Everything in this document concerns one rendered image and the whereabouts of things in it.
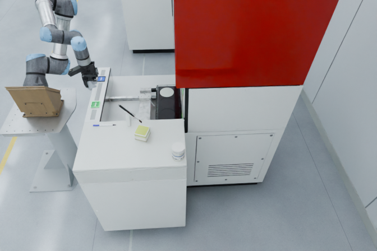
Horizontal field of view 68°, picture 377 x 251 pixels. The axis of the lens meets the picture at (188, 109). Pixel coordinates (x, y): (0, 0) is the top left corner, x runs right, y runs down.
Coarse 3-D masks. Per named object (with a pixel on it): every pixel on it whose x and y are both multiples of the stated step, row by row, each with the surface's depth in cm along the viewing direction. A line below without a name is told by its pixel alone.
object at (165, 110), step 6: (174, 90) 206; (162, 96) 201; (174, 96) 201; (162, 102) 197; (168, 102) 197; (174, 102) 197; (180, 102) 198; (162, 108) 193; (168, 108) 193; (174, 108) 193; (180, 108) 193; (162, 114) 189; (168, 114) 189; (174, 114) 189; (180, 114) 189
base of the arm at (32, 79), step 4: (28, 72) 182; (32, 72) 182; (36, 72) 183; (28, 76) 182; (32, 76) 181; (36, 76) 182; (40, 76) 184; (44, 76) 187; (28, 80) 180; (32, 80) 180; (36, 80) 182; (40, 80) 183; (44, 80) 186; (24, 84) 181; (28, 84) 180; (32, 84) 180; (36, 84) 181; (40, 84) 182; (44, 84) 185
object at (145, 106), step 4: (140, 104) 198; (144, 104) 198; (148, 104) 198; (140, 108) 195; (144, 108) 195; (148, 108) 195; (140, 112) 193; (144, 112) 193; (148, 112) 193; (140, 116) 190; (144, 116) 190; (148, 116) 190
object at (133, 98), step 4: (116, 96) 207; (120, 96) 207; (124, 96) 207; (128, 96) 207; (132, 96) 207; (136, 96) 208; (152, 96) 208; (112, 100) 207; (116, 100) 207; (120, 100) 208; (124, 100) 208; (128, 100) 208; (132, 100) 209; (136, 100) 209
